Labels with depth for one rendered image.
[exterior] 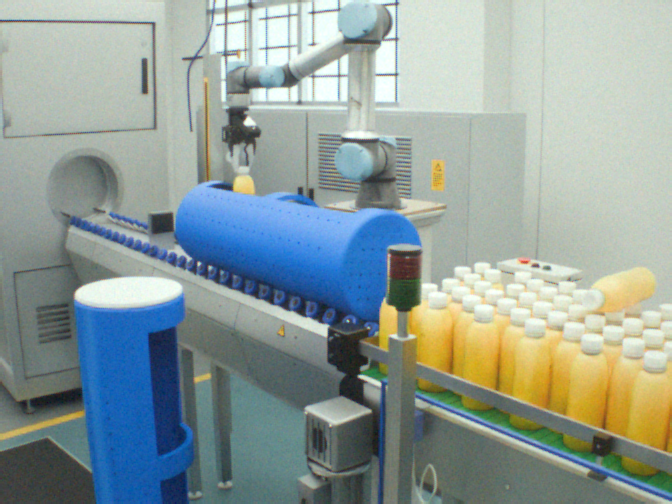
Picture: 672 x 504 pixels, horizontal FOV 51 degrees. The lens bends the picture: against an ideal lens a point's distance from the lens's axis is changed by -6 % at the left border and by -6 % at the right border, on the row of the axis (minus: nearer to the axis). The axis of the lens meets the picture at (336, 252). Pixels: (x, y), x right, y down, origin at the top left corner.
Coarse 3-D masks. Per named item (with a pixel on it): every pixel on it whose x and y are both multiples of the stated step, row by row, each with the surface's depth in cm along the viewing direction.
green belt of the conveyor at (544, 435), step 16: (416, 384) 163; (448, 400) 154; (480, 416) 145; (496, 416) 145; (528, 432) 138; (544, 432) 137; (560, 448) 131; (608, 464) 124; (640, 480) 117; (656, 480) 117
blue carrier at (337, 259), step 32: (192, 192) 245; (224, 192) 233; (192, 224) 236; (224, 224) 222; (256, 224) 210; (288, 224) 199; (320, 224) 190; (352, 224) 183; (384, 224) 187; (192, 256) 247; (224, 256) 224; (256, 256) 208; (288, 256) 196; (320, 256) 186; (352, 256) 181; (384, 256) 188; (288, 288) 204; (320, 288) 188; (352, 288) 183; (384, 288) 190
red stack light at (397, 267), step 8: (392, 256) 127; (400, 256) 127; (408, 256) 127; (416, 256) 127; (392, 264) 128; (400, 264) 127; (408, 264) 127; (416, 264) 127; (392, 272) 128; (400, 272) 127; (408, 272) 127; (416, 272) 127
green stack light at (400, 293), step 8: (392, 280) 128; (400, 280) 127; (408, 280) 127; (416, 280) 128; (392, 288) 128; (400, 288) 128; (408, 288) 127; (416, 288) 128; (392, 296) 129; (400, 296) 128; (408, 296) 128; (416, 296) 128; (392, 304) 129; (400, 304) 128; (408, 304) 128; (416, 304) 129
